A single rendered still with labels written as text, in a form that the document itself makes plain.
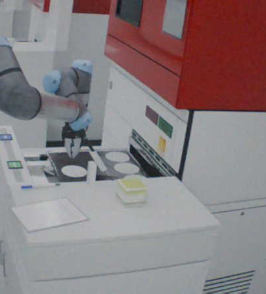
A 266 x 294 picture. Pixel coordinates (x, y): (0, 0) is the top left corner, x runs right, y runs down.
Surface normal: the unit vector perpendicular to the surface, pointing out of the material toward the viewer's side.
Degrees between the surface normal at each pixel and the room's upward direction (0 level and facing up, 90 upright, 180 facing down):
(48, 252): 90
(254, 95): 90
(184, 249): 90
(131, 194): 90
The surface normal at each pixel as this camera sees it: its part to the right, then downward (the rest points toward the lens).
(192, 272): 0.37, 0.41
